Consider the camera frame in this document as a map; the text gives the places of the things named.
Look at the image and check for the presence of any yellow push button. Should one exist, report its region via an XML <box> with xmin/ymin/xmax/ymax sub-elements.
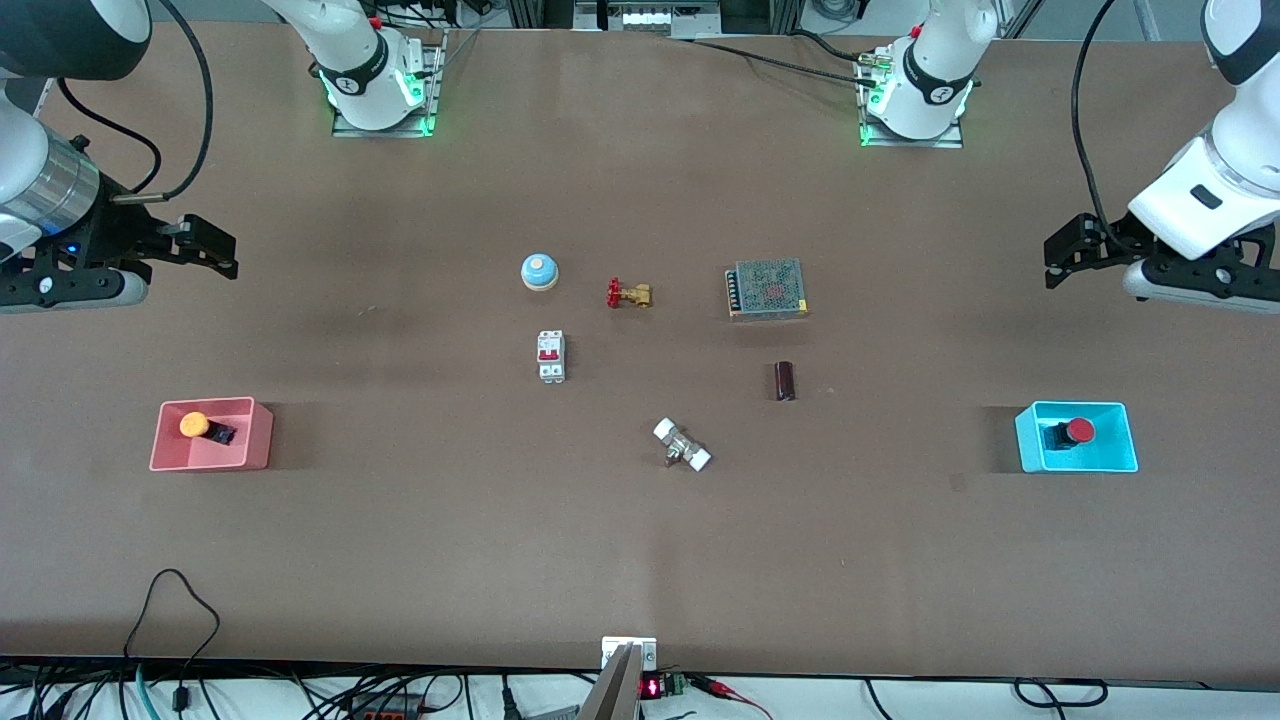
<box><xmin>179</xmin><ymin>411</ymin><xmax>237</xmax><ymax>447</ymax></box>

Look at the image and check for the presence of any pink plastic box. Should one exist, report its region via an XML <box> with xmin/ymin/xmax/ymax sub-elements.
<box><xmin>149</xmin><ymin>397</ymin><xmax>274</xmax><ymax>472</ymax></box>

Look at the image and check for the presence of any cyan plastic box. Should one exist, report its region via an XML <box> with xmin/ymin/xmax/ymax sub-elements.
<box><xmin>1015</xmin><ymin>401</ymin><xmax>1140</xmax><ymax>474</ymax></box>

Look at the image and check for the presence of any metal mesh power supply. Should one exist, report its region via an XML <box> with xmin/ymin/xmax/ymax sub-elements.
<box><xmin>725</xmin><ymin>258</ymin><xmax>810</xmax><ymax>321</ymax></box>

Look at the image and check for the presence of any white-capped metal pipe fitting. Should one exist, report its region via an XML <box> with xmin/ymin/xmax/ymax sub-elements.
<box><xmin>652</xmin><ymin>417</ymin><xmax>713</xmax><ymax>473</ymax></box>

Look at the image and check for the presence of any silver equipment panel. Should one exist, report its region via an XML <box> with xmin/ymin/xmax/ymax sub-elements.
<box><xmin>573</xmin><ymin>0</ymin><xmax>723</xmax><ymax>39</ymax></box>

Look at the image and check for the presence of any red alligator clip lead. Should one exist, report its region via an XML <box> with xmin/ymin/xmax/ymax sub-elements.
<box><xmin>688</xmin><ymin>674</ymin><xmax>773</xmax><ymax>720</ymax></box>

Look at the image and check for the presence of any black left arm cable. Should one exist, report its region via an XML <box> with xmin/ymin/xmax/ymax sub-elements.
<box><xmin>1071</xmin><ymin>0</ymin><xmax>1127</xmax><ymax>243</ymax></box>

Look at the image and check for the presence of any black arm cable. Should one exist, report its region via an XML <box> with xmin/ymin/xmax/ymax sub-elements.
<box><xmin>1071</xmin><ymin>0</ymin><xmax>1127</xmax><ymax>243</ymax></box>
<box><xmin>108</xmin><ymin>0</ymin><xmax>215</xmax><ymax>203</ymax></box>

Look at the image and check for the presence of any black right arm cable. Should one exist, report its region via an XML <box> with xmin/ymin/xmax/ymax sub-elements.
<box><xmin>108</xmin><ymin>0</ymin><xmax>215</xmax><ymax>203</ymax></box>

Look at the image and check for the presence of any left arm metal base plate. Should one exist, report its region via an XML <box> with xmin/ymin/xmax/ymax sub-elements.
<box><xmin>858</xmin><ymin>50</ymin><xmax>966</xmax><ymax>149</ymax></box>

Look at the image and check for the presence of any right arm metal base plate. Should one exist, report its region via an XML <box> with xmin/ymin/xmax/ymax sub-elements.
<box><xmin>332</xmin><ymin>30</ymin><xmax>447</xmax><ymax>139</ymax></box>

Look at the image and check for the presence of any black cable on table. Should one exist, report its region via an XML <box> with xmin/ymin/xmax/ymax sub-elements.
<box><xmin>688</xmin><ymin>30</ymin><xmax>883</xmax><ymax>87</ymax></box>

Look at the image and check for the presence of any black looped cable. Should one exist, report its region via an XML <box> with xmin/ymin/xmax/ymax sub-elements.
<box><xmin>122</xmin><ymin>568</ymin><xmax>222</xmax><ymax>711</ymax></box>

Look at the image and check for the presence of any grey metal camera mount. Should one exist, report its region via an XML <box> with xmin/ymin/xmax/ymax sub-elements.
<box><xmin>578</xmin><ymin>636</ymin><xmax>659</xmax><ymax>720</ymax></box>

